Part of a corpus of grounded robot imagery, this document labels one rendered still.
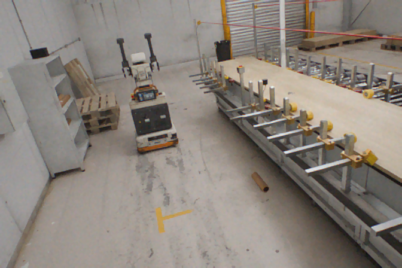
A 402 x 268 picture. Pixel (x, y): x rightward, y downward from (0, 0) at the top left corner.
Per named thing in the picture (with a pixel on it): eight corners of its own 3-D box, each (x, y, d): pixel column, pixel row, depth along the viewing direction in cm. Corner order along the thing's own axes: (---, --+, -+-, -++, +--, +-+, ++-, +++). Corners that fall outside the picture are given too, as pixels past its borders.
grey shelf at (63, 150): (52, 179, 398) (4, 69, 332) (64, 151, 478) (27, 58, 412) (84, 171, 405) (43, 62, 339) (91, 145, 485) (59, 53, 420)
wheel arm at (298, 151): (286, 158, 185) (286, 153, 184) (283, 155, 188) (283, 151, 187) (352, 140, 193) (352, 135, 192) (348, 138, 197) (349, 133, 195)
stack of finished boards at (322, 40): (376, 34, 963) (377, 29, 956) (314, 46, 918) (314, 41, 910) (359, 33, 1031) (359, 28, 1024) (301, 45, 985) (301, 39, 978)
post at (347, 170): (344, 201, 184) (349, 136, 164) (340, 198, 187) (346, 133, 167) (348, 200, 185) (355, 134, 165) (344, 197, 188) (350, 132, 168)
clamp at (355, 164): (354, 169, 165) (355, 161, 163) (338, 158, 177) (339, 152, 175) (363, 166, 166) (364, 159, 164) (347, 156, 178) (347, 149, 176)
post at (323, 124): (320, 181, 206) (323, 121, 186) (317, 179, 210) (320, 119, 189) (325, 180, 207) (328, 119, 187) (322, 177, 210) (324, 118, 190)
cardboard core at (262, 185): (262, 186, 300) (250, 173, 327) (262, 193, 304) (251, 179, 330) (269, 185, 302) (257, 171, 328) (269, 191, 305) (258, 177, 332)
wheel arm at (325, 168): (307, 176, 163) (307, 172, 162) (304, 174, 166) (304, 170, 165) (362, 161, 169) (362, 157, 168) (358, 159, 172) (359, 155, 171)
